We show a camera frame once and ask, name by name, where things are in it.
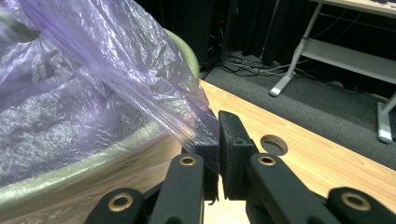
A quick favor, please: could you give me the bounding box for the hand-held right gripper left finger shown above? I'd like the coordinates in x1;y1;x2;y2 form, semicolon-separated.
181;116;220;202

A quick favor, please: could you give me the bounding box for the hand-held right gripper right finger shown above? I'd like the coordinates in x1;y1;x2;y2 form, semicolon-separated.
219;110;260;201

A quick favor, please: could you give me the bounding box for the green trash bin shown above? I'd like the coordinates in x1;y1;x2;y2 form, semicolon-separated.
0;27;201;224

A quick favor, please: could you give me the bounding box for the purple plastic bag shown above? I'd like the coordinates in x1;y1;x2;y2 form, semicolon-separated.
0;0;220;224

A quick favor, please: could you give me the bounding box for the black curtain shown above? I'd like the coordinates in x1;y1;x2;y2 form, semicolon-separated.
134;0;316;64

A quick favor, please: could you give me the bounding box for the bundle of floor cables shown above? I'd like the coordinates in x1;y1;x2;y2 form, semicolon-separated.
200;54;302;80

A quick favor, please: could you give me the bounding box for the white metal desk frame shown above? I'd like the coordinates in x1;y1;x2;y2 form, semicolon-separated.
269;0;396;145

